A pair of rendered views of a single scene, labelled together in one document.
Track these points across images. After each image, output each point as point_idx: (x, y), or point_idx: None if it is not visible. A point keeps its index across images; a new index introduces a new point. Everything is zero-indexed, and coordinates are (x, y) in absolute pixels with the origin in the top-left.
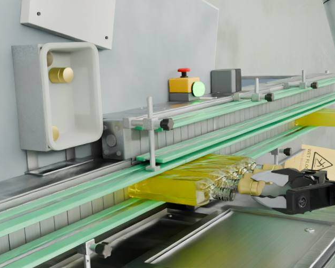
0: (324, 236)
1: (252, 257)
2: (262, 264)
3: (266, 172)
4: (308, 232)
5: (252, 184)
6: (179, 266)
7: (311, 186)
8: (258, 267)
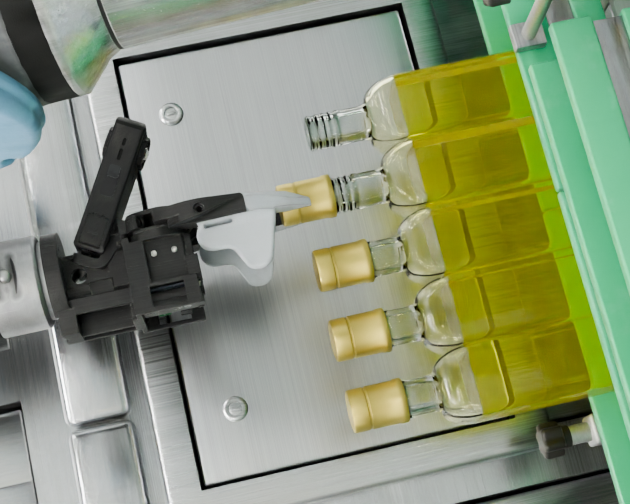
0: (169, 371)
1: (244, 175)
2: (206, 159)
3: (255, 192)
4: (228, 390)
5: (289, 184)
6: (338, 45)
7: (104, 177)
8: (202, 138)
